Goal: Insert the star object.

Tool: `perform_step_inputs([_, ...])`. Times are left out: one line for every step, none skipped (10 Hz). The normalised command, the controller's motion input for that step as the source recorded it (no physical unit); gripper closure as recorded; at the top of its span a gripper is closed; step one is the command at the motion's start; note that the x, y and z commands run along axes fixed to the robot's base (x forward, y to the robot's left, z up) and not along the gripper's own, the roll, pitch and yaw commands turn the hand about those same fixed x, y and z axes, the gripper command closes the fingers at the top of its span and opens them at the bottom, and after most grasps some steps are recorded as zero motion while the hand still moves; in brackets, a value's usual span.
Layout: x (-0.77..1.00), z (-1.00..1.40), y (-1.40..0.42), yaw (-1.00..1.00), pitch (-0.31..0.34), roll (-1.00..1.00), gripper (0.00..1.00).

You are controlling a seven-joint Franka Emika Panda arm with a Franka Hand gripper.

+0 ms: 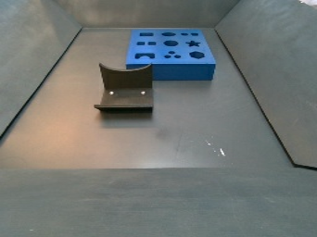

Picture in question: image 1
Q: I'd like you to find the black curved holder bracket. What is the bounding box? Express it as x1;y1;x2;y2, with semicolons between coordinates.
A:
94;64;154;111

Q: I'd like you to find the blue shape-sorter block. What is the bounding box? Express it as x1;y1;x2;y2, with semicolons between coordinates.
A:
126;29;215;81

